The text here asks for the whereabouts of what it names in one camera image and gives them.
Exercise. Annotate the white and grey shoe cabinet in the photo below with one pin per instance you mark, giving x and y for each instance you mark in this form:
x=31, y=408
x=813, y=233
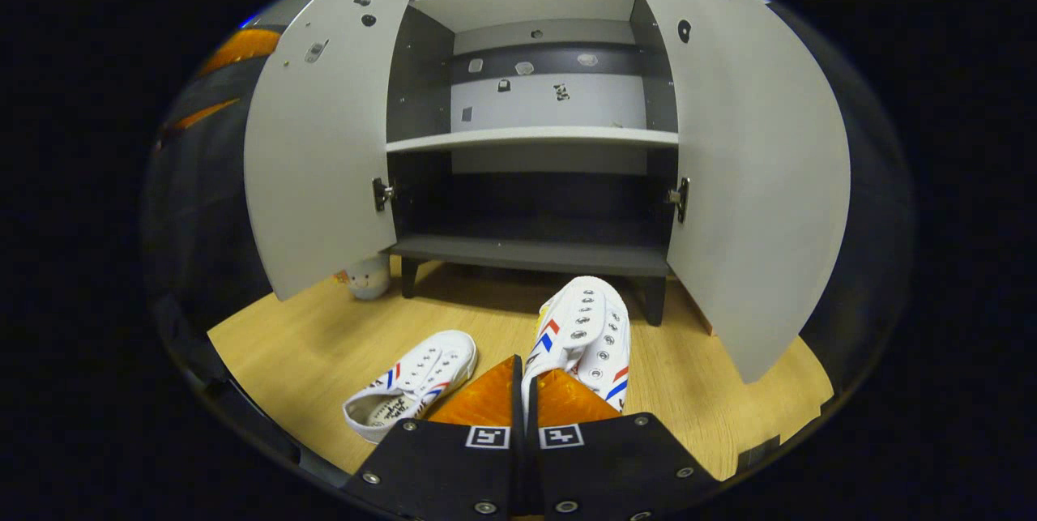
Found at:
x=535, y=136

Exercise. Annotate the white cabinet door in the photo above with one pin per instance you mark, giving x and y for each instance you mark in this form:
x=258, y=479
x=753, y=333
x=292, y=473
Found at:
x=753, y=164
x=324, y=140

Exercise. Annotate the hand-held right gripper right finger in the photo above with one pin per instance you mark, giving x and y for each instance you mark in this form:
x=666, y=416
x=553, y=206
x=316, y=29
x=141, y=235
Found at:
x=616, y=464

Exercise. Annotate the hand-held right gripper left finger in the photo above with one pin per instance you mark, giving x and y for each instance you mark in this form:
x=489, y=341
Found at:
x=441, y=468

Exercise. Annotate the white plush toy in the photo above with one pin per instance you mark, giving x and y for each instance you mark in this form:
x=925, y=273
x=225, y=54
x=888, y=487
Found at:
x=369, y=278

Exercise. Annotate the white striped canvas shoe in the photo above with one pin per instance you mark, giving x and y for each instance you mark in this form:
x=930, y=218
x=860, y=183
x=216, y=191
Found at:
x=421, y=375
x=587, y=326

